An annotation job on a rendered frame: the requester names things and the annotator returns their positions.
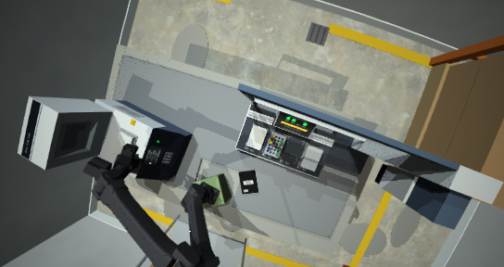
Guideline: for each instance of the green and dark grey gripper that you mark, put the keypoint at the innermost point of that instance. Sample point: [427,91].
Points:
[138,166]

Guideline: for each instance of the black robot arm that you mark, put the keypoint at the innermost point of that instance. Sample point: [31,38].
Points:
[156,245]

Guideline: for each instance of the white benchtop lab instrument with lid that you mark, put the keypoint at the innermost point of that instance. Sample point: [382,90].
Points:
[91,128]

